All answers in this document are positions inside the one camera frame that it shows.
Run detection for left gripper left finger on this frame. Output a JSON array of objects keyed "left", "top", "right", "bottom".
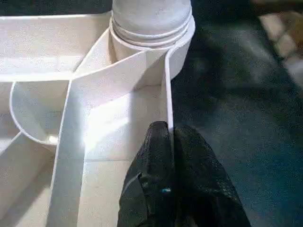
[{"left": 117, "top": 121, "right": 176, "bottom": 227}]

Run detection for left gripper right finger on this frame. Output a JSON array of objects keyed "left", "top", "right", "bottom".
[{"left": 174, "top": 124, "right": 251, "bottom": 227}]

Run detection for white plastic table top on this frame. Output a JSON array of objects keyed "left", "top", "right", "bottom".
[{"left": 0, "top": 11, "right": 197, "bottom": 227}]

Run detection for white plastic table leg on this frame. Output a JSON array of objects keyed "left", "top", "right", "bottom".
[{"left": 110, "top": 0, "right": 193, "bottom": 47}]

